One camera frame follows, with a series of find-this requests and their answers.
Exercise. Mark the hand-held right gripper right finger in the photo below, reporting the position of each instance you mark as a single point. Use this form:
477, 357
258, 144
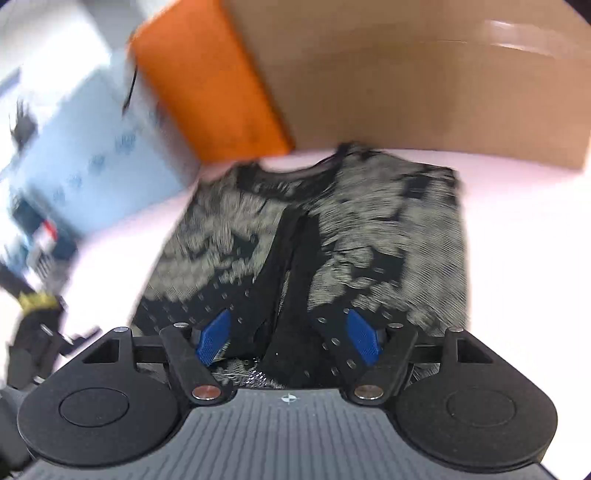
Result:
364, 338

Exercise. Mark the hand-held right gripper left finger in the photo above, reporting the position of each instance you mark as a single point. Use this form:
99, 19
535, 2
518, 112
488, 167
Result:
213, 339

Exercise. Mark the black patterned shirt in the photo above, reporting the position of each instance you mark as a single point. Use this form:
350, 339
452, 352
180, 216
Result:
369, 221

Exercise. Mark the light blue box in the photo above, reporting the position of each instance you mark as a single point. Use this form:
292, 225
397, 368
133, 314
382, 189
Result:
92, 152

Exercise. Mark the brown and orange cardboard box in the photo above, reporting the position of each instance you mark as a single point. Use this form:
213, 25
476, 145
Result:
392, 78

